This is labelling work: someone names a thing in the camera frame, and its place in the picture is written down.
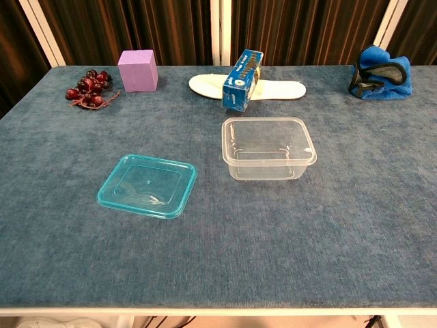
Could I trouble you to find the teal transparent plastic lid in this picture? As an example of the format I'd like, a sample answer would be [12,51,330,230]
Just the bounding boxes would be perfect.
[97,153,199,220]

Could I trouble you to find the blue cling film box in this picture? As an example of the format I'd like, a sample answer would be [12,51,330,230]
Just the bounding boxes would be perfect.
[222,49,265,113]

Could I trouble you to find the clear plastic food container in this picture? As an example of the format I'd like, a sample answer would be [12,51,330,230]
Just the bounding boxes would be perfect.
[221,116,318,181]

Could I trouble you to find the purple foam cube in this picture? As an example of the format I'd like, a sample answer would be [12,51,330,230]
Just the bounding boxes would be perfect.
[117,49,159,93]

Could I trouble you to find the dark red grape bunch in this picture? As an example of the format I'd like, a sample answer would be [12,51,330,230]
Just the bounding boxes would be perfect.
[64,69,122,111]

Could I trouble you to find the brown pleated curtain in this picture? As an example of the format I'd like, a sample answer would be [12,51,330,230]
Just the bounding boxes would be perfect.
[0,0,437,119]

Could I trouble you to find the blue cloth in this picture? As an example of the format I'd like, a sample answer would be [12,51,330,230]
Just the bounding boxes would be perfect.
[348,44,413,101]

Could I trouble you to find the black trimmed mesh mask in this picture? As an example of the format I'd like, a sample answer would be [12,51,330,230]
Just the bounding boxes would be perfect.
[348,56,409,100]

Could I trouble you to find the white shoe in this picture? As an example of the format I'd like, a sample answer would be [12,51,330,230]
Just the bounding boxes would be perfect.
[15,317,103,328]

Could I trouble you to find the white upright frame post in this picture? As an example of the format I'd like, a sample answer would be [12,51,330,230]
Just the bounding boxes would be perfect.
[210,0,233,66]

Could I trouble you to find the black floor cables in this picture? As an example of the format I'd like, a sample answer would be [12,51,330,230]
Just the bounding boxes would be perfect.
[145,316,197,328]

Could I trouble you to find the white slanted frame post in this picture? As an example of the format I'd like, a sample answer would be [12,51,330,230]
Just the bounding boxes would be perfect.
[373,0,409,52]
[18,0,66,68]

